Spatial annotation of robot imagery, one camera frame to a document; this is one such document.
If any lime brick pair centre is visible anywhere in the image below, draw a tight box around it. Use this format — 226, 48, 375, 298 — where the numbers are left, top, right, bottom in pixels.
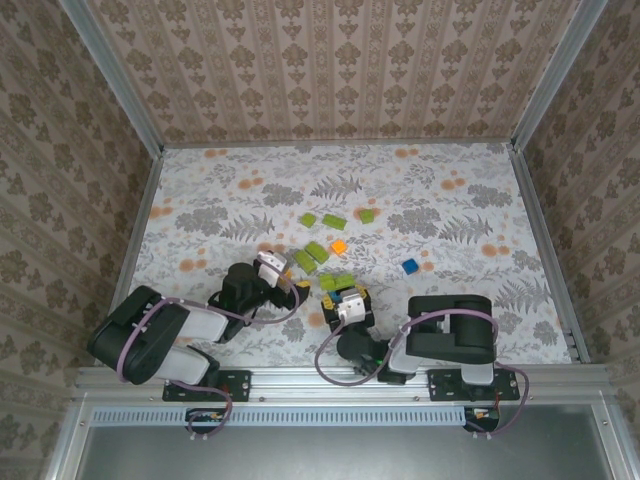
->
293, 249, 318, 275

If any grey metal panel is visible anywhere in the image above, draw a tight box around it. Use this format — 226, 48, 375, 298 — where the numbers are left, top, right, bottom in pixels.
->
47, 402, 640, 480

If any floral table cover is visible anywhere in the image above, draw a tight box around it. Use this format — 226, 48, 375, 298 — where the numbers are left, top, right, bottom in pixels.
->
107, 142, 574, 369

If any thin aluminium edge strip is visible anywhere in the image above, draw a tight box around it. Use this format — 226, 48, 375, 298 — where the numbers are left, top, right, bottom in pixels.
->
162, 139, 514, 150

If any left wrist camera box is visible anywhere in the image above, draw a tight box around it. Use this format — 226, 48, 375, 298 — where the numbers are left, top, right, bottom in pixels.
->
257, 251, 291, 289

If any grey slotted cable duct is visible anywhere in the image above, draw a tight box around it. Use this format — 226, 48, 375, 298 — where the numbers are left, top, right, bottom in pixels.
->
92, 407, 464, 427

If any wide aluminium mounting rail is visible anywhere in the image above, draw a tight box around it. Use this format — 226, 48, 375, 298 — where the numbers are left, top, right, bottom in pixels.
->
72, 364, 616, 406

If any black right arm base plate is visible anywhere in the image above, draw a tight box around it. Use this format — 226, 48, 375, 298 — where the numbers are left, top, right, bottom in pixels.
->
427, 368, 521, 403

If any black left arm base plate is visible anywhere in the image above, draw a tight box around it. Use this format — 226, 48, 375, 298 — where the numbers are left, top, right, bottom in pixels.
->
162, 369, 251, 403

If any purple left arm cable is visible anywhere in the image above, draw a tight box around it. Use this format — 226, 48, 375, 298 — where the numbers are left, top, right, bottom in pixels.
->
115, 284, 302, 444

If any aluminium side rail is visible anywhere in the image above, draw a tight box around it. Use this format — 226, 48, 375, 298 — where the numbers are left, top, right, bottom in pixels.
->
508, 144, 594, 365
94, 147, 166, 366

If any black connector with wires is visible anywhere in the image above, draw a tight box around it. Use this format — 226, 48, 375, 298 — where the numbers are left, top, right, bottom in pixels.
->
185, 407, 226, 432
463, 405, 501, 432

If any aluminium frame post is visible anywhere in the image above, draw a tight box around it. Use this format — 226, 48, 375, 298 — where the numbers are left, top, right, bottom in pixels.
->
509, 0, 610, 151
58, 0, 166, 154

